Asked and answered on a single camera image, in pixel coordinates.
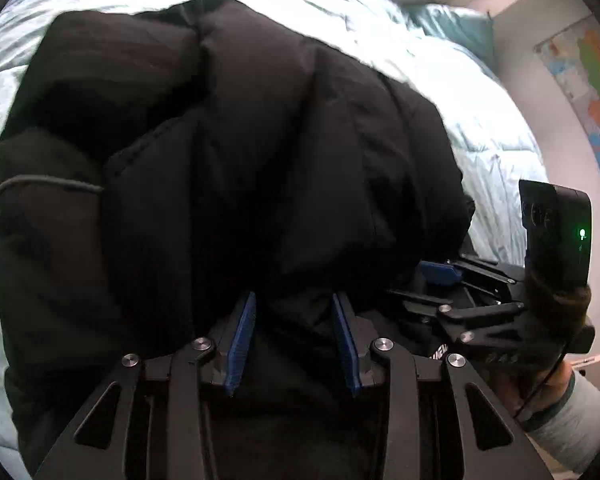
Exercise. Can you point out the person's right hand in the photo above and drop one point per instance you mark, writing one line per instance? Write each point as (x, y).
(524, 393)

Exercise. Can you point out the light teal duvet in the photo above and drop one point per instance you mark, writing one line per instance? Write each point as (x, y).
(337, 23)

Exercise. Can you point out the black camera box green light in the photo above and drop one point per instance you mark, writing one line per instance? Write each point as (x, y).
(558, 222)

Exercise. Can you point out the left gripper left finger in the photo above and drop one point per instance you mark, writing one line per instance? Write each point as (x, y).
(149, 419)

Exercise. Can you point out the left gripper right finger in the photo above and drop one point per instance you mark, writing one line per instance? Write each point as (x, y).
(443, 421)

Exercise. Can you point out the grey sleeve right forearm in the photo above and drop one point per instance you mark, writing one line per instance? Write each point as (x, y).
(569, 430)

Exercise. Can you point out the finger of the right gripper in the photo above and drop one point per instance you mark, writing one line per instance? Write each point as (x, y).
(440, 273)

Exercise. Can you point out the colourful wall map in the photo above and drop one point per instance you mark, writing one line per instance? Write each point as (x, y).
(572, 57)

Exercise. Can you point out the large black jacket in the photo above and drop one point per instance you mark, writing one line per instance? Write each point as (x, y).
(157, 169)

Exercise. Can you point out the teal pillow by map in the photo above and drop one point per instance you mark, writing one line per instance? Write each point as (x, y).
(469, 28)

